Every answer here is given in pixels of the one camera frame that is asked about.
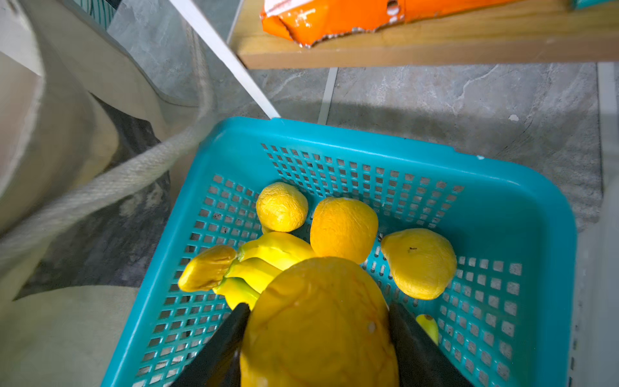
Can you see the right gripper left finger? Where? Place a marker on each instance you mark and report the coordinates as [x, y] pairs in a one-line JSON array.
[[218, 363]]

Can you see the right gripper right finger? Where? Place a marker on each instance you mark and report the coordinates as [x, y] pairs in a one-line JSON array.
[[420, 362]]

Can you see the yellow banana bunch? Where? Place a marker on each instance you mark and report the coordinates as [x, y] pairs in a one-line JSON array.
[[429, 325], [240, 276]]

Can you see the yellow orange mango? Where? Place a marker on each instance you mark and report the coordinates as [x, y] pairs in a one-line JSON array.
[[322, 322], [344, 228]]

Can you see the beige canvas tote bag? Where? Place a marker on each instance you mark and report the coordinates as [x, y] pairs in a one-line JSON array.
[[58, 177]]

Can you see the orange candy bag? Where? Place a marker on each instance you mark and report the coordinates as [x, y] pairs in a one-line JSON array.
[[309, 22]]

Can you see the small yellow lemon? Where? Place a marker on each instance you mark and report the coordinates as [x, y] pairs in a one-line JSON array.
[[422, 262]]

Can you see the teal plastic basket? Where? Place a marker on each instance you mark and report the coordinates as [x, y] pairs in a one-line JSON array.
[[506, 318]]

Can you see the white wooden shelf rack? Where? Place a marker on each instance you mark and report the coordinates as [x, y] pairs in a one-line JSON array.
[[521, 32]]

